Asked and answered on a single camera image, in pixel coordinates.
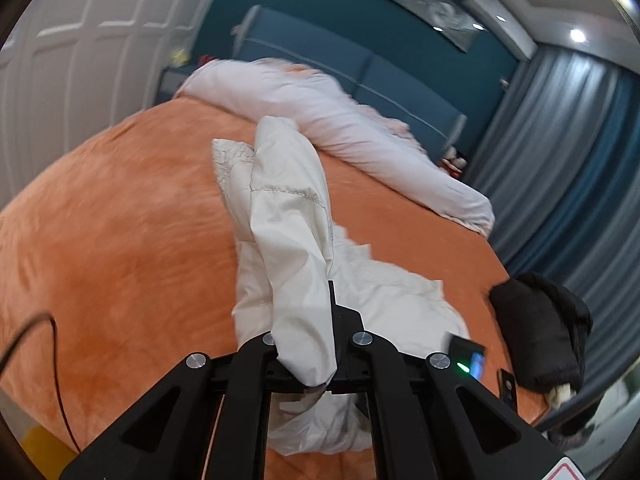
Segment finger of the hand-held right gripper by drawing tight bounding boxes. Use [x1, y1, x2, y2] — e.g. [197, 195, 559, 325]
[499, 368, 516, 407]

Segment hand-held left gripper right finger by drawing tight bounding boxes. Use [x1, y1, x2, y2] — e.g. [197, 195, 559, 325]
[327, 280, 566, 480]

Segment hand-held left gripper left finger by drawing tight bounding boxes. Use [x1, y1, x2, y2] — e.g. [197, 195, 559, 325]
[60, 332, 306, 480]

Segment beige padded jacket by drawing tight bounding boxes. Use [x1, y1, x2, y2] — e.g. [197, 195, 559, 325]
[210, 115, 473, 456]

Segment cream cloth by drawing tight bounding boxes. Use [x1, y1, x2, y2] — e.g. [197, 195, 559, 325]
[545, 382, 574, 406]

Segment black padded jacket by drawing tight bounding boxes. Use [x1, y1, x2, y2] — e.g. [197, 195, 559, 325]
[489, 272, 593, 393]

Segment orange bed blanket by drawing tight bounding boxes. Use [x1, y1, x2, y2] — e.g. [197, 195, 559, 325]
[0, 95, 546, 480]

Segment small plush toy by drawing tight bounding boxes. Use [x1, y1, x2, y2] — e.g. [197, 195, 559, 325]
[440, 146, 468, 177]

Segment grey blue curtain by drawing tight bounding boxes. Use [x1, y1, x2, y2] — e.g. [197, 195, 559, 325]
[462, 45, 640, 386]

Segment pale pink duvet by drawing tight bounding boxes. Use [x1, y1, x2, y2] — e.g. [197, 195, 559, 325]
[175, 57, 496, 236]

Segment person's yellow trouser leg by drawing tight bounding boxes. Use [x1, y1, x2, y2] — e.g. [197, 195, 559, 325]
[20, 422, 78, 480]

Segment bedside table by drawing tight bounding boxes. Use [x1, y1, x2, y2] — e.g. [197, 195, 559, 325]
[159, 62, 201, 106]

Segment blue upholstered headboard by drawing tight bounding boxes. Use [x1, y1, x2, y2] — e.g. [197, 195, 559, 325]
[232, 5, 468, 161]

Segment white wardrobe doors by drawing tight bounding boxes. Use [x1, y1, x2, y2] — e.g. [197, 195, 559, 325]
[0, 0, 236, 211]

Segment black cable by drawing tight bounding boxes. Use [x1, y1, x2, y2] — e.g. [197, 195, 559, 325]
[0, 312, 83, 453]

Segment silver wall art panel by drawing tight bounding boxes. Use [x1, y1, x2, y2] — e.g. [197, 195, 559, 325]
[320, 0, 488, 53]

